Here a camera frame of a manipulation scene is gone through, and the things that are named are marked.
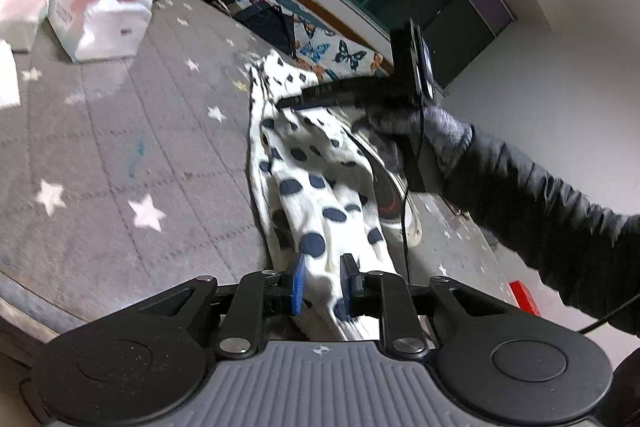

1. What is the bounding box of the gloved right hand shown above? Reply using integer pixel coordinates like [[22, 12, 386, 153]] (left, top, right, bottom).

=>
[[352, 105, 474, 195]]

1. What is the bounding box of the black sleeved right forearm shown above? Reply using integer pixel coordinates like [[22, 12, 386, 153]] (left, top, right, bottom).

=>
[[442, 128, 639, 335]]

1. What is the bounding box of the dark navy backpack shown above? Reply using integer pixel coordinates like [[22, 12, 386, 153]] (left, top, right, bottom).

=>
[[233, 1, 296, 58]]

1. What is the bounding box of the round induction cooker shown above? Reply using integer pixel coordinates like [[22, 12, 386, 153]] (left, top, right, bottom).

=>
[[349, 133, 422, 248]]

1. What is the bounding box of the white navy polka-dot garment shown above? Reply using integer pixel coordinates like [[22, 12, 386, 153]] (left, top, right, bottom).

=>
[[246, 50, 395, 340]]

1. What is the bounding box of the butterfly print pillow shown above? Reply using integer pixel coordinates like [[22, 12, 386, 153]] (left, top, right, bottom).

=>
[[293, 15, 385, 82]]

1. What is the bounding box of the red plastic stool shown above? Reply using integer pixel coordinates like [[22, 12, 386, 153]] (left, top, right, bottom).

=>
[[509, 280, 541, 317]]

